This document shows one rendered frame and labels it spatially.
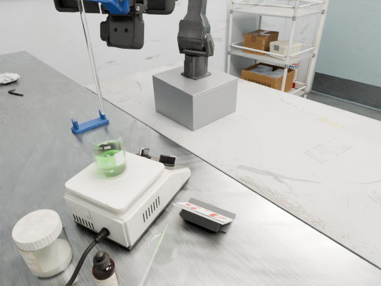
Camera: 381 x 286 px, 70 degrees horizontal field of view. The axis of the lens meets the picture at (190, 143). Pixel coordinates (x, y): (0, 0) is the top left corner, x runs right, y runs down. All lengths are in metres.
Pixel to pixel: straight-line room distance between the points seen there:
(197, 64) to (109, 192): 0.46
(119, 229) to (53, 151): 0.37
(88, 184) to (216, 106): 0.44
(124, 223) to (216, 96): 0.45
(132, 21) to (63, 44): 1.51
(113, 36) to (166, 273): 0.36
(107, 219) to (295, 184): 0.36
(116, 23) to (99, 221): 0.30
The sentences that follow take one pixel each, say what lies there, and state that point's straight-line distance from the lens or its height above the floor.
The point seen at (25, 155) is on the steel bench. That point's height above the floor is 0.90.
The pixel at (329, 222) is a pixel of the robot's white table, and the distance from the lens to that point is 0.54.
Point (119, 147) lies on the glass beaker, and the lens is 0.43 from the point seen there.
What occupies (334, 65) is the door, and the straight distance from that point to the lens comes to 3.41.
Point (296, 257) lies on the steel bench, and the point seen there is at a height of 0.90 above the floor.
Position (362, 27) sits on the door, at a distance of 3.27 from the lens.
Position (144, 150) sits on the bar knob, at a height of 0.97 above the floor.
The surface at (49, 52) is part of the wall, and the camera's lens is 1.92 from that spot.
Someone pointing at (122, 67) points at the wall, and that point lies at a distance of 2.13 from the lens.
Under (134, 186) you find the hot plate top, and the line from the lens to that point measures 0.43.
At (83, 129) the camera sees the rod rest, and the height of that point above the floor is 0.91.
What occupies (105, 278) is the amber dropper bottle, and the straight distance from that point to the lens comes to 0.41.
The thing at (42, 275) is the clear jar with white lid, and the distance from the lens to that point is 0.47.
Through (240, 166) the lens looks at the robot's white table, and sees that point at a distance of 0.61.
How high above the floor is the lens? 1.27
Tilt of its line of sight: 32 degrees down
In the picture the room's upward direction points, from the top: 2 degrees counter-clockwise
